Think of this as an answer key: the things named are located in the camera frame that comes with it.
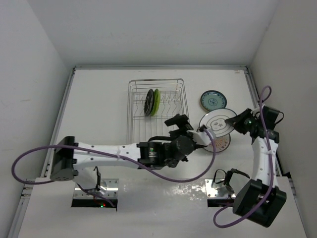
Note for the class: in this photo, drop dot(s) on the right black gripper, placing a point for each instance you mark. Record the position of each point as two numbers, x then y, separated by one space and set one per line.
239 118

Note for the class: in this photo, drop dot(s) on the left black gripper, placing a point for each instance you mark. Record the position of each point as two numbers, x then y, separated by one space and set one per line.
180 119

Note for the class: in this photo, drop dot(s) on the white plate teal rim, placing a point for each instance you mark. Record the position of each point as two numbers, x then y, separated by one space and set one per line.
215 120

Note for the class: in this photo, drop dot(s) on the white plate orange sunburst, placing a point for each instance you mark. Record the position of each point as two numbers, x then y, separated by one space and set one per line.
221 144

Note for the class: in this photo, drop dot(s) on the teal plate blue floral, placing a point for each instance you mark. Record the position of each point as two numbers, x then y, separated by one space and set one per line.
212 100

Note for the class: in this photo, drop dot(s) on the black plate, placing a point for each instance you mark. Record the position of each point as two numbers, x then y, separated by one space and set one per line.
149 103

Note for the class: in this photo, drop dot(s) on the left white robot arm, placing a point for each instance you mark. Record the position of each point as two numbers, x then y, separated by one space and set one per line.
71 158

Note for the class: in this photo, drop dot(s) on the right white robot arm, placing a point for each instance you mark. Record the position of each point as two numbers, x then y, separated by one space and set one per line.
257 197

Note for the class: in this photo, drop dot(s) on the lime green plate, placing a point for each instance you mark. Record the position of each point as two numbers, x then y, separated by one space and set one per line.
156 102

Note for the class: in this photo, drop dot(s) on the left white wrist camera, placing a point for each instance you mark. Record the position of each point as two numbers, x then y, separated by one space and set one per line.
204 137

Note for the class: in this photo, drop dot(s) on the silver wire dish rack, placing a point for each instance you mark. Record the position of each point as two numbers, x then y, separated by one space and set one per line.
172 101

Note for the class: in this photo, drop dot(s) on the right silver mounting bracket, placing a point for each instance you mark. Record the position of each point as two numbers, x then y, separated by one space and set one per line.
216 190

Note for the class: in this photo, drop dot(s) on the silver mounting bracket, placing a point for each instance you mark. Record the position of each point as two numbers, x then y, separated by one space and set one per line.
216 190
108 190

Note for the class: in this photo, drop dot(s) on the left silver mounting bracket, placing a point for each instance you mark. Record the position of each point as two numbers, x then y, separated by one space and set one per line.
108 190

